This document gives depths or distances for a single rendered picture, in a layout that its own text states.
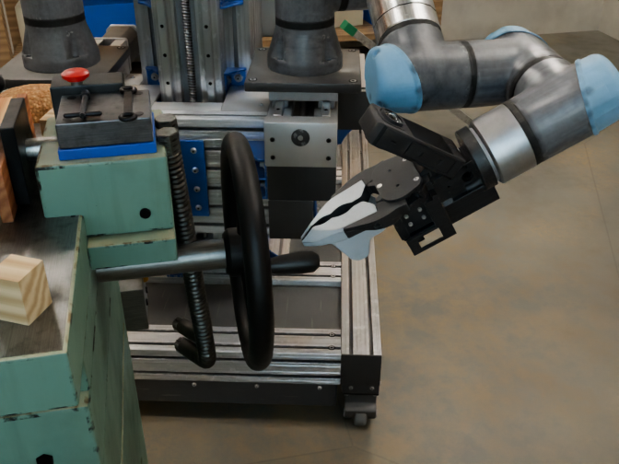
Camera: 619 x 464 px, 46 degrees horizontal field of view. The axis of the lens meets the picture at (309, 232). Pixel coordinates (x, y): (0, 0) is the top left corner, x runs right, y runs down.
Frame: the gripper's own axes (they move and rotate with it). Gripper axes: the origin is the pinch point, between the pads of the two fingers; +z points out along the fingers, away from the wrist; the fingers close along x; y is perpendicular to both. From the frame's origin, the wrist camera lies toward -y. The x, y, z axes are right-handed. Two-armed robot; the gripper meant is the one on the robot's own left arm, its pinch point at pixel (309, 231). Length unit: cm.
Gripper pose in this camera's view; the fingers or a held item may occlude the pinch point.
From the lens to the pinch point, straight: 79.2
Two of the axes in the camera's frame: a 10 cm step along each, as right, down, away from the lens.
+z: -8.7, 4.8, 1.4
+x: -1.9, -5.8, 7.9
